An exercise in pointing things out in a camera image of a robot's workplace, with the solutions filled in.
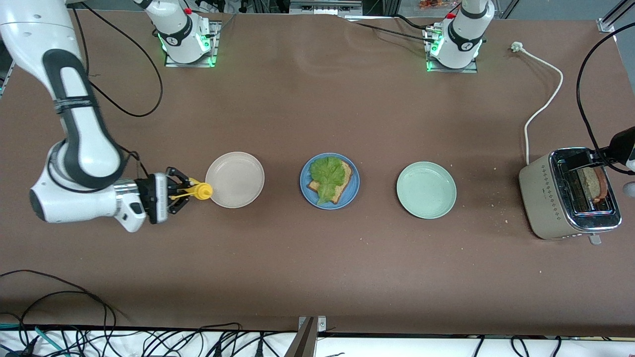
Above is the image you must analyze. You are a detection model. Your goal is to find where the teal cable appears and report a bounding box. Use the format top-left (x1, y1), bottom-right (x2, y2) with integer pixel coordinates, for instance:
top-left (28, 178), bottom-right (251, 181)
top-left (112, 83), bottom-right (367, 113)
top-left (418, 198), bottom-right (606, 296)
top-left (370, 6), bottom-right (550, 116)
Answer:
top-left (0, 323), bottom-right (67, 357)

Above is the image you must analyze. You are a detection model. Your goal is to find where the yellow mustard squeeze bottle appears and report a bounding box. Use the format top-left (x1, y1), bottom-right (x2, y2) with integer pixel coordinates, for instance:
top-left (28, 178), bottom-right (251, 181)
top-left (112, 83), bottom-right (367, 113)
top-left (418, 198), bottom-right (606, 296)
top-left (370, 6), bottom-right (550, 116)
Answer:
top-left (170, 181), bottom-right (214, 202)

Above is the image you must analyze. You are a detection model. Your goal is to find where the black base cable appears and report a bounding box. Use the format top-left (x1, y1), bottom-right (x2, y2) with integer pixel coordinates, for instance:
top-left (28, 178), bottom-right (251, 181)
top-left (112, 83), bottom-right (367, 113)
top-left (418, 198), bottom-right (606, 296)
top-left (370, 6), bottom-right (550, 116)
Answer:
top-left (353, 22), bottom-right (437, 44)
top-left (387, 14), bottom-right (433, 30)

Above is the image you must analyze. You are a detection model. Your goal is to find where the brown table cover sheet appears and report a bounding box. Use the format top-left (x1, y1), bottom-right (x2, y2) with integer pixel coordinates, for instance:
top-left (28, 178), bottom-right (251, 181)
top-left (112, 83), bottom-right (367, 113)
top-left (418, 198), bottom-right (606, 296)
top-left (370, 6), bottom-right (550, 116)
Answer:
top-left (0, 9), bottom-right (635, 339)

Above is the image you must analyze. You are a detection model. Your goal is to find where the grey metal bar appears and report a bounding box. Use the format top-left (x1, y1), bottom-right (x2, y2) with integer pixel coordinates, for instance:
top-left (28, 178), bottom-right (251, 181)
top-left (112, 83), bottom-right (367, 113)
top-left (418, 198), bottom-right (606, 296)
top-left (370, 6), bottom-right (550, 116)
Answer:
top-left (284, 317), bottom-right (318, 357)

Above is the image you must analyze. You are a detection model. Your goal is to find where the beige chrome toaster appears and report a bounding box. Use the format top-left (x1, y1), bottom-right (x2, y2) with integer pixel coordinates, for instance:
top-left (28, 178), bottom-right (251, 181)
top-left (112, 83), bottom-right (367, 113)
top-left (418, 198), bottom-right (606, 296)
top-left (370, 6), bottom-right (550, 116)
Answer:
top-left (518, 147), bottom-right (623, 246)

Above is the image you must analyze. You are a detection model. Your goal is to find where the pale green round plate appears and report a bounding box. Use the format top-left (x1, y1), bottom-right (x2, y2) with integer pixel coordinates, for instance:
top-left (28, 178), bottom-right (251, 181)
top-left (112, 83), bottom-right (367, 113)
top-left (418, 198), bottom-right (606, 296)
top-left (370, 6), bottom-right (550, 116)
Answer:
top-left (396, 161), bottom-right (457, 220)

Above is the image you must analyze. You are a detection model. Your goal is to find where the brown bread slice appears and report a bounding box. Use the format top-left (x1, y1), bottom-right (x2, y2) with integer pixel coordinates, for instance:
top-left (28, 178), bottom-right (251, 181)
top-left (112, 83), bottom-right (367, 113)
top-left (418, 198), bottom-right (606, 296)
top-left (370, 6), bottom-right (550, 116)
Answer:
top-left (306, 160), bottom-right (354, 205)
top-left (580, 168), bottom-right (609, 202)

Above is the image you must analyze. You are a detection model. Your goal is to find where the long looped black cable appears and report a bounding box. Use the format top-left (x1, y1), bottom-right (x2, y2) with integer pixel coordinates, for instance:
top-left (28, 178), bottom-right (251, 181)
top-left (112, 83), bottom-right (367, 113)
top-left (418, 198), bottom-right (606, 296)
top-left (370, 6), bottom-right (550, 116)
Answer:
top-left (0, 270), bottom-right (118, 344)

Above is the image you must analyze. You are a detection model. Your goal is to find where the white toaster power cable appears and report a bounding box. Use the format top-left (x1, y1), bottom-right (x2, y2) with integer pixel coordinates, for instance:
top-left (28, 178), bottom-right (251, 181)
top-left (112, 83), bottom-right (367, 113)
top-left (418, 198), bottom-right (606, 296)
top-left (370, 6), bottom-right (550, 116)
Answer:
top-left (511, 42), bottom-right (565, 167)

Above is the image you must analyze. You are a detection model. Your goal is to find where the beige round plate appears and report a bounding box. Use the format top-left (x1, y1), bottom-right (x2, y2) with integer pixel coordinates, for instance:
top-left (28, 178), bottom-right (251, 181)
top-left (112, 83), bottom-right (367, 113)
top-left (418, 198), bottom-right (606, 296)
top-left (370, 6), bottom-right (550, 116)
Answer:
top-left (205, 151), bottom-right (265, 209)

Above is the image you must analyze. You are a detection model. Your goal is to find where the aluminium frame profile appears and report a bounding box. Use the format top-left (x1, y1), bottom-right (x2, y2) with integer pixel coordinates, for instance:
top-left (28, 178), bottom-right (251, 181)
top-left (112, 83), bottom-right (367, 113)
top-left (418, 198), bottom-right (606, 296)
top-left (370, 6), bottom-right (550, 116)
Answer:
top-left (598, 0), bottom-right (635, 33)

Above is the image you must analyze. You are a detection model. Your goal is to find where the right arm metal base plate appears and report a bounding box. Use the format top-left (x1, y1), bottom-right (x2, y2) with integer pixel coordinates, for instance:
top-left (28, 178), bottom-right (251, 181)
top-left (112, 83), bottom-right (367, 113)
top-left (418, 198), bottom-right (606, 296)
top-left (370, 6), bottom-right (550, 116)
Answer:
top-left (165, 22), bottom-right (219, 68)

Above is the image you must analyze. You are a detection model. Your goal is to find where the silver corner bracket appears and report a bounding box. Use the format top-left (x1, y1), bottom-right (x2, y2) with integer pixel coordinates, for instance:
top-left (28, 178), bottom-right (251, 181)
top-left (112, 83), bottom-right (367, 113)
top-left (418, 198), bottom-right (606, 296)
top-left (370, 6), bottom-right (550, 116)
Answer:
top-left (298, 316), bottom-right (327, 332)

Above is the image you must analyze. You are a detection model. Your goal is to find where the green lettuce leaf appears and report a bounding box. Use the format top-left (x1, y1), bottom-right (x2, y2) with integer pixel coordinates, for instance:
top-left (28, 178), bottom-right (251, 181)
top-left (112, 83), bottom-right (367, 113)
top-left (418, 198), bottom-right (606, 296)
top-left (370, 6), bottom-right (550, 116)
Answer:
top-left (310, 156), bottom-right (346, 205)

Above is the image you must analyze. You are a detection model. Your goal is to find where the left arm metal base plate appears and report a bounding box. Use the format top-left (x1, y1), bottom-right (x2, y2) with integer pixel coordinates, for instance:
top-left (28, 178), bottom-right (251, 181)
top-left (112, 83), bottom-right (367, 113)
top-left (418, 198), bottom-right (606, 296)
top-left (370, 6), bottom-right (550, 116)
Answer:
top-left (426, 27), bottom-right (478, 73)

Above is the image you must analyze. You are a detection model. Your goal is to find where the grey equipment box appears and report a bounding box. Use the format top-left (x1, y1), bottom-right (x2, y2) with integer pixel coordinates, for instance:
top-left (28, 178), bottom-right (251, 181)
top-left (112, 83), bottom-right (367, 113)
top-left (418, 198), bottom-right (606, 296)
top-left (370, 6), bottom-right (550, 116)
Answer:
top-left (289, 0), bottom-right (364, 14)

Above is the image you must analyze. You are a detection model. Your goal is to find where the blue round plate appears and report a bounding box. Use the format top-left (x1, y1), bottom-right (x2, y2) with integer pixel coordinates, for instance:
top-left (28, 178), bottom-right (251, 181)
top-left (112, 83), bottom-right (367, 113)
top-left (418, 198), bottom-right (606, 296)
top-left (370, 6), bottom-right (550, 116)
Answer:
top-left (300, 152), bottom-right (360, 210)

